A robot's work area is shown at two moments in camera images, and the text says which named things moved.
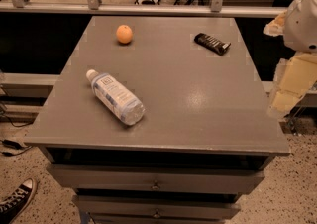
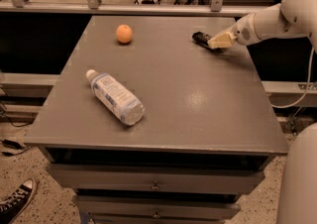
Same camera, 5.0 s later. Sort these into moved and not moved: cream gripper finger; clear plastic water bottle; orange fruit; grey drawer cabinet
Moved: cream gripper finger
Not moved: clear plastic water bottle; grey drawer cabinet; orange fruit
